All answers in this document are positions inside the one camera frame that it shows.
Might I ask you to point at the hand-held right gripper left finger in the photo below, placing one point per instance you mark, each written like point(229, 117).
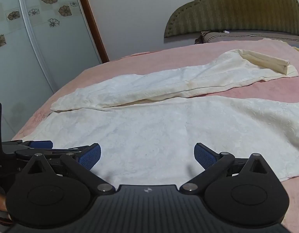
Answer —
point(89, 155)

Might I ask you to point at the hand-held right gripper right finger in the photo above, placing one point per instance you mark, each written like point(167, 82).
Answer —
point(205, 155)

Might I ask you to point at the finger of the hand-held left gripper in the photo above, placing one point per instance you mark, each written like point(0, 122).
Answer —
point(54, 151)
point(41, 144)

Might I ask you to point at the cream white pants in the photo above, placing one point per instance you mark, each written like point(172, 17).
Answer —
point(151, 131)

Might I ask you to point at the floral print wardrobe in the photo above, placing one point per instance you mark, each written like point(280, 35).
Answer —
point(30, 53)

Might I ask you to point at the pink bed blanket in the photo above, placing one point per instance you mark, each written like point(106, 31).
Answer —
point(139, 63)

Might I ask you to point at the brown striped pillow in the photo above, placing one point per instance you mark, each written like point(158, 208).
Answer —
point(248, 36)

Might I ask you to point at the olive green padded headboard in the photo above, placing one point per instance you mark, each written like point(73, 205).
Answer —
point(236, 7)

